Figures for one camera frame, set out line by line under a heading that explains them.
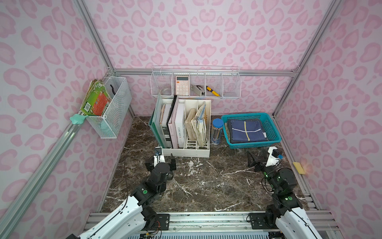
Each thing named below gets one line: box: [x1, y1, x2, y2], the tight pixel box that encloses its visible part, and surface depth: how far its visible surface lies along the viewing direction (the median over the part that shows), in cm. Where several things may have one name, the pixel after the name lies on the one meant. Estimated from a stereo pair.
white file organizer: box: [160, 98, 212, 158], surface depth 92 cm
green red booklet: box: [80, 78, 112, 117], surface depth 73 cm
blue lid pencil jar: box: [210, 118, 224, 145], surface depth 95 cm
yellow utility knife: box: [205, 85, 223, 97], surface depth 100 cm
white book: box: [174, 102, 186, 149], surface depth 88 cm
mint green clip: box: [69, 113, 89, 125], surface depth 64 cm
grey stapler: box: [190, 84, 205, 97], surface depth 101 cm
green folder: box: [148, 91, 168, 149], surface depth 84 cm
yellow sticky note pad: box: [292, 161, 306, 175], surface depth 97 cm
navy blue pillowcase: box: [226, 119, 269, 143], surface depth 101 cm
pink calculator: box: [175, 75, 190, 96], surface depth 97 cm
